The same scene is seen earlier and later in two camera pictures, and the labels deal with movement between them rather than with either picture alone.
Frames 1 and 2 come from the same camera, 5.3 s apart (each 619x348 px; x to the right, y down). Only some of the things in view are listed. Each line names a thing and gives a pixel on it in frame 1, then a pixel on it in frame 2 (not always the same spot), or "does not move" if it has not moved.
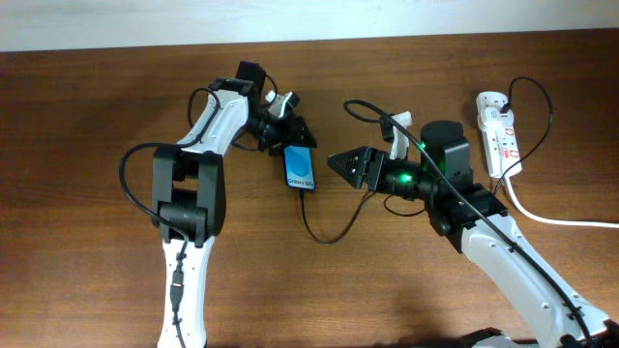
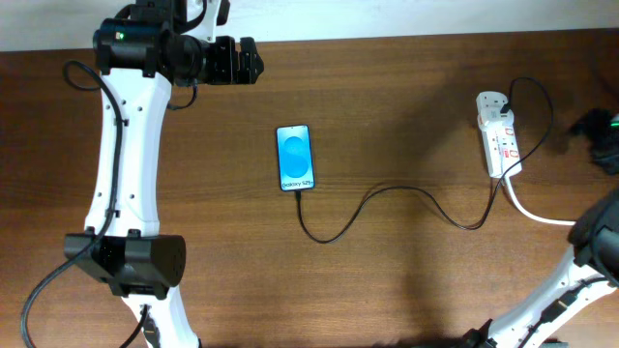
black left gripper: x=290 y=125 to x=226 y=72
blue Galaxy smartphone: x=299 y=167 does not move
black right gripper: x=373 y=169 to x=595 y=130
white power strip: x=502 y=151 does not move
